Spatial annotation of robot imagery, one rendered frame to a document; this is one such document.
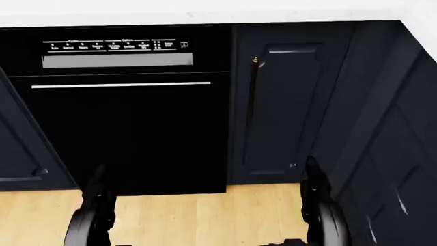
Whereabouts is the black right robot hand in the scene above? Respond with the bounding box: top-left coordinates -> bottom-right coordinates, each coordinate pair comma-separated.
300,156 -> 333,227

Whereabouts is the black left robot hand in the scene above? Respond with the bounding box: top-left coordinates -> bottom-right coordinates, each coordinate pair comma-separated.
81,164 -> 117,232

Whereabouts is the dark corner cabinet door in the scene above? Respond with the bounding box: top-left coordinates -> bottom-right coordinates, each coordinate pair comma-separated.
336,153 -> 437,246
336,52 -> 437,226

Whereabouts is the black dishwasher with control panel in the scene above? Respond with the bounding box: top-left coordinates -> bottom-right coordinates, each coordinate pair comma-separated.
0,24 -> 234,196

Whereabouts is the dark cabinet door with knob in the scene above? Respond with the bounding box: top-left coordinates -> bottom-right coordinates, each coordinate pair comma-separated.
0,66 -> 78,192

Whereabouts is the dark curved cabinet handle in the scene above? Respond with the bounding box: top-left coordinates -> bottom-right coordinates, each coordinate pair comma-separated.
395,188 -> 409,216
365,216 -> 378,244

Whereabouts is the dark cabinet door with bar handle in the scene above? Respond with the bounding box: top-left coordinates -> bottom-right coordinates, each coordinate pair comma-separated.
229,22 -> 356,186

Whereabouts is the dark bar cabinet handle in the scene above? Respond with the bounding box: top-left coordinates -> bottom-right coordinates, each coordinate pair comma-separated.
246,56 -> 260,119

